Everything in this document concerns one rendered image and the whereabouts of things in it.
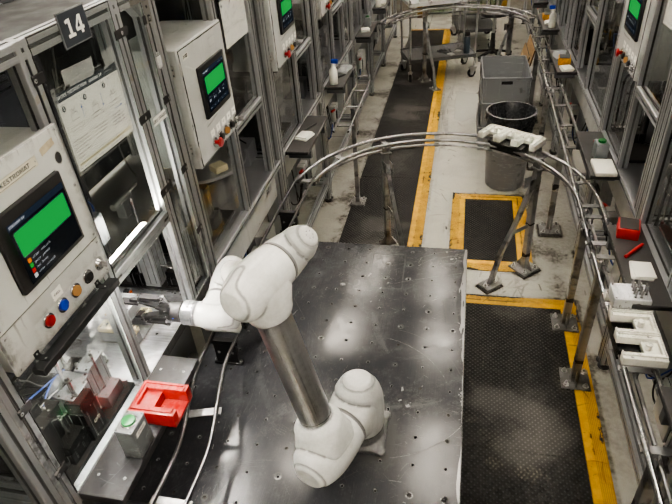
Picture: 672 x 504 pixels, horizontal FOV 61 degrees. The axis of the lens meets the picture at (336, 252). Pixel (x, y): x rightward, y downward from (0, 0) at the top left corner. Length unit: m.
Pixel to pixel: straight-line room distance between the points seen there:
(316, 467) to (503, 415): 1.46
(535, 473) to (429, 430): 0.88
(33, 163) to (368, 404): 1.15
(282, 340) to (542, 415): 1.80
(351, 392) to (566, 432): 1.44
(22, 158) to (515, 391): 2.46
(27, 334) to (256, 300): 0.55
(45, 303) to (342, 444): 0.90
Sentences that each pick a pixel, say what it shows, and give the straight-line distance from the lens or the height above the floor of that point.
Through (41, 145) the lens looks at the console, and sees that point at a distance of 1.57.
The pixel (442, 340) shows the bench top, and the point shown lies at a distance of 2.38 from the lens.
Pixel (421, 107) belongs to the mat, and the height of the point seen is 0.01.
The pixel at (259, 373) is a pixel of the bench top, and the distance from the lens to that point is 2.31.
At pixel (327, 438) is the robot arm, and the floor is 0.95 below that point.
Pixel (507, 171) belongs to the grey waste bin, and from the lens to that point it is 4.67.
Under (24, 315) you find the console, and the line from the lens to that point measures 1.55.
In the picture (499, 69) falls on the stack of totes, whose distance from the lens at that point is 5.76.
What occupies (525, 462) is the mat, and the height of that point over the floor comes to 0.01.
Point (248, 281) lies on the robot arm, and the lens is 1.42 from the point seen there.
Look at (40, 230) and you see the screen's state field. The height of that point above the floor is 1.65.
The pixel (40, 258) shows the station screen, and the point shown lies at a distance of 1.53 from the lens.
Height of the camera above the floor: 2.34
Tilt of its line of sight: 35 degrees down
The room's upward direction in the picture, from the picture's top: 5 degrees counter-clockwise
